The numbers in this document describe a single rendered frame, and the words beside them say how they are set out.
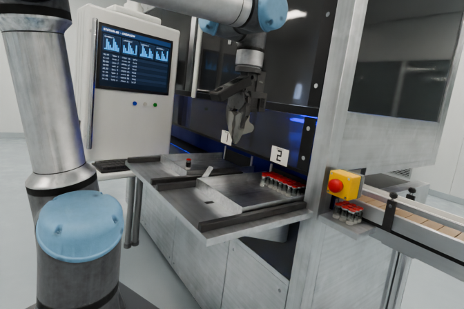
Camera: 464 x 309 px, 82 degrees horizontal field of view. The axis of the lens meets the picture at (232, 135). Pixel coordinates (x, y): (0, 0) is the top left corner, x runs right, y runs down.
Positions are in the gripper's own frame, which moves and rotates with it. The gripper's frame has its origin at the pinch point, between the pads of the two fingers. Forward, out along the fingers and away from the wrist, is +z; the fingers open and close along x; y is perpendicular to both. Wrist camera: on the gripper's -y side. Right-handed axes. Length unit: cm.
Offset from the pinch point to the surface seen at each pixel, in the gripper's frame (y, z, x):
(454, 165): 488, 53, 59
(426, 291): 184, 110, -10
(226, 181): 14.6, 20.6, 19.7
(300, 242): 27.6, 33.9, -8.0
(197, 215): -8.5, 21.6, 0.5
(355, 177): 28.9, 6.7, -21.5
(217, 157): 32, 21, 54
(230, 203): 1.5, 19.2, -0.8
